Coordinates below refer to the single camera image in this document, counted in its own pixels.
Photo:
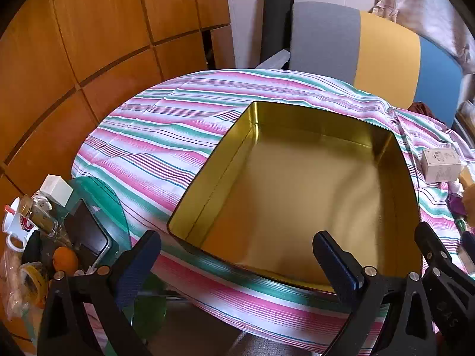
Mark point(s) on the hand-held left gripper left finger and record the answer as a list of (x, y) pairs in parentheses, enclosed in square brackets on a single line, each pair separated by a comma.
[(139, 263)]

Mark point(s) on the black rolled mat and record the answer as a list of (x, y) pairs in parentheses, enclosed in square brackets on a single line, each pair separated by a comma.
[(274, 26)]

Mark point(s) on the dark red cloth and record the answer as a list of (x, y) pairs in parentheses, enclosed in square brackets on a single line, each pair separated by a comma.
[(425, 109)]

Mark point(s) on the small cream cardboard box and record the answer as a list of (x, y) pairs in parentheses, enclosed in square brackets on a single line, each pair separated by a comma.
[(441, 165)]

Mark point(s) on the green glass side table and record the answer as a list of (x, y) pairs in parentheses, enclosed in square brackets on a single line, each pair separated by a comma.
[(107, 196)]

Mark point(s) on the maroon tin box gold inside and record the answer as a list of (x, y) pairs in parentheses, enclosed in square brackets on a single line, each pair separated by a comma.
[(297, 193)]

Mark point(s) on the thin yellow sponge piece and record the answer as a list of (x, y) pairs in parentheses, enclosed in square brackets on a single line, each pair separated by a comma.
[(467, 180)]

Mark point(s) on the striped pink green tablecloth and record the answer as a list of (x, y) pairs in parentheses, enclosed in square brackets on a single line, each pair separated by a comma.
[(167, 129)]

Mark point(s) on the dark square tray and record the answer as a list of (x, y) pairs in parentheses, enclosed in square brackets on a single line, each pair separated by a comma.
[(87, 230)]

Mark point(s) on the white cube box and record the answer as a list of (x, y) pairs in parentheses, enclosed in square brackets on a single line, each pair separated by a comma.
[(55, 189)]

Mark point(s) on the pink patterned curtain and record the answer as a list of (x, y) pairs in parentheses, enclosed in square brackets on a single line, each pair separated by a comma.
[(426, 7)]

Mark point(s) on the orange fruit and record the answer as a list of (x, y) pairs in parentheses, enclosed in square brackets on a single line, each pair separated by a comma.
[(65, 259)]

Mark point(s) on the purple plastic bag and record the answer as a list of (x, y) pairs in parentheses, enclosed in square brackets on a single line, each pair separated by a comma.
[(458, 202)]

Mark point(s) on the grey yellow blue chair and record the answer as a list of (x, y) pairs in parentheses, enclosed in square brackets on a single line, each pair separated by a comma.
[(386, 59)]

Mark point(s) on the wooden wardrobe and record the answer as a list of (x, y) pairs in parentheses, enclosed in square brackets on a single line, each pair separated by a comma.
[(92, 44)]

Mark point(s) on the clear plastic bag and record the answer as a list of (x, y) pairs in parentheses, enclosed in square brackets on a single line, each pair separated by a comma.
[(11, 285)]

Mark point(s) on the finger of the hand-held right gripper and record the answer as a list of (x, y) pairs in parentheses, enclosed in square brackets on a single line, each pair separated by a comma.
[(469, 243), (434, 252)]

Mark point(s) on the clear tape roll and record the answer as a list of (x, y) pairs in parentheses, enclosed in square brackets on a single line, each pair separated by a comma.
[(42, 289)]

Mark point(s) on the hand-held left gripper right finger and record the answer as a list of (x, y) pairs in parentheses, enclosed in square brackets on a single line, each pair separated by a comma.
[(337, 263)]

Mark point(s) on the white mug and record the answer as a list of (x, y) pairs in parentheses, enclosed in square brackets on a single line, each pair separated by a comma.
[(16, 226)]

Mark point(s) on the black object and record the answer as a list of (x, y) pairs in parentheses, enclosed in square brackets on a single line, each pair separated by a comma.
[(31, 246)]

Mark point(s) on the clear glass jar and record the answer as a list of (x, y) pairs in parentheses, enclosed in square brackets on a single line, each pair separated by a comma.
[(42, 218)]

